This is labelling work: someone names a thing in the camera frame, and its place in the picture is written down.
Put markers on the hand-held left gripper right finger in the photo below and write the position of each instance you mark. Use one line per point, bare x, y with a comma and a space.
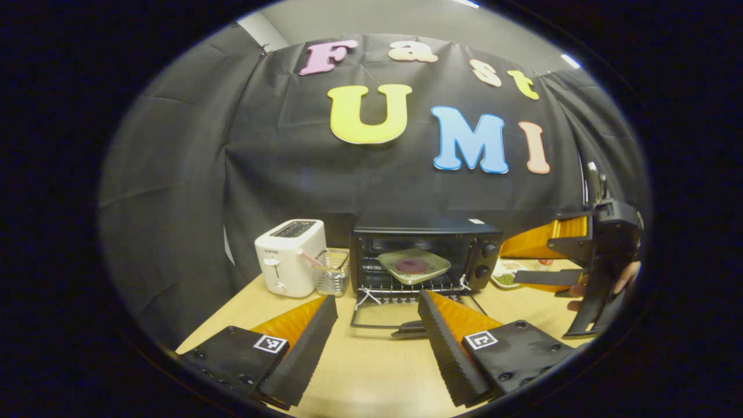
447, 354

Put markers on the small ceiling light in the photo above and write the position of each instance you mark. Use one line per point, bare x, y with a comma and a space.
570, 61

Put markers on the clear glass container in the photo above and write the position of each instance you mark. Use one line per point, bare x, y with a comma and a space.
334, 278

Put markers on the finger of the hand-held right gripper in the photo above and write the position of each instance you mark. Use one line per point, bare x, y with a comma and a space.
540, 241
545, 277

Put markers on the black electric oven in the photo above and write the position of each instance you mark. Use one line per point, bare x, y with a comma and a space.
424, 229

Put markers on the large ceiling light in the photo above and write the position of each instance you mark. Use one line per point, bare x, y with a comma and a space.
467, 3

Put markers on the white toaster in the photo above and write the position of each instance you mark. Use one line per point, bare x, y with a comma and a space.
284, 255

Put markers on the pale green square plate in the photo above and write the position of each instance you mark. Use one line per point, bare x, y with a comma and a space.
432, 266

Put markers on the divided white dish of beans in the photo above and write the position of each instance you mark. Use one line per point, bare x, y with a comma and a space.
506, 277

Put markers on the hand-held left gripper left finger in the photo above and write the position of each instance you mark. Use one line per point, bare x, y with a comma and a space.
307, 354

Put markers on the black backdrop cloth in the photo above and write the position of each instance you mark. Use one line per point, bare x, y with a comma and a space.
174, 191

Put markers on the pink meat slice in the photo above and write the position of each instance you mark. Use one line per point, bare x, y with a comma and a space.
412, 266

